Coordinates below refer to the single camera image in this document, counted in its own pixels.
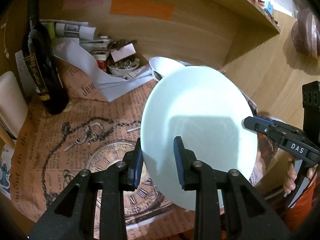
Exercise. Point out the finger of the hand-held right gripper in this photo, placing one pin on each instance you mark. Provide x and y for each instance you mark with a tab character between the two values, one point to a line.
263	120
260	128

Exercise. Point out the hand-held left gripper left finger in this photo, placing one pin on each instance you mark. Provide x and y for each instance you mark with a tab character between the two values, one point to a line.
137	165

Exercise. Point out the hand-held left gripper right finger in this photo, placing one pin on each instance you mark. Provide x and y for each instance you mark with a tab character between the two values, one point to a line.
178	162

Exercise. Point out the mint green plate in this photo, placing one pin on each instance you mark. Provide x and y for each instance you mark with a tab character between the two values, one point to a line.
200	105

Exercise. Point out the white bowl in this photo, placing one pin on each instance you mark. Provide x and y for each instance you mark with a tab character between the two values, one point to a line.
162	66

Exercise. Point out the person's right hand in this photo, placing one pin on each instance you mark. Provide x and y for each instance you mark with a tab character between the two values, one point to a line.
290	177

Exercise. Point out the colourful newsprint paper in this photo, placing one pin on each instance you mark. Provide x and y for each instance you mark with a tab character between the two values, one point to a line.
266	152

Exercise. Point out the orange garment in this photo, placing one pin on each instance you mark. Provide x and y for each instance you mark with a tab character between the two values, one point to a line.
300	212

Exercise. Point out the brown vintage print mat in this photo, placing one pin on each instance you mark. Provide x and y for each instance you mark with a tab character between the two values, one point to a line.
75	130

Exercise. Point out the brown round wooden object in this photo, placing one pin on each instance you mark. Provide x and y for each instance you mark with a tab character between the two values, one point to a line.
306	35

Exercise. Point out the small bowl of beads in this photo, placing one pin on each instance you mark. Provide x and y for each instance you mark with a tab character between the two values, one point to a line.
123	67

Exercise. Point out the blue white pencil sharpener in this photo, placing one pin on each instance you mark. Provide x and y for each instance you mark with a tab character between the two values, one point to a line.
268	7

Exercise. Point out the wooden shelf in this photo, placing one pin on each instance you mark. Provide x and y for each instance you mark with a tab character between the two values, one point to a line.
250	7

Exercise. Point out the white card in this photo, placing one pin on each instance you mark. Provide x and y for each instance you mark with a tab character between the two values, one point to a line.
123	51

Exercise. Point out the blue cartoon print paper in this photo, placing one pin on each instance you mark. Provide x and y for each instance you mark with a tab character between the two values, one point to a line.
6	172

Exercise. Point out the dark wine bottle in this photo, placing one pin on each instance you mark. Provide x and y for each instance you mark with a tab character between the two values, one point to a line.
42	67

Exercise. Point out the beige mug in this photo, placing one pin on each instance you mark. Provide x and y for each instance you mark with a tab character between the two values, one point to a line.
11	97

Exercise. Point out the stack of magazines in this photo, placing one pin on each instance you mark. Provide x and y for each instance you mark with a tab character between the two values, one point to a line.
75	28

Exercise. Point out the orange sticky note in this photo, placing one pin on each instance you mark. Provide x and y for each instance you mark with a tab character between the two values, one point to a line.
141	8

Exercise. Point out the yellow-green small object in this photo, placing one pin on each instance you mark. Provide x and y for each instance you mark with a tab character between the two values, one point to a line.
51	28

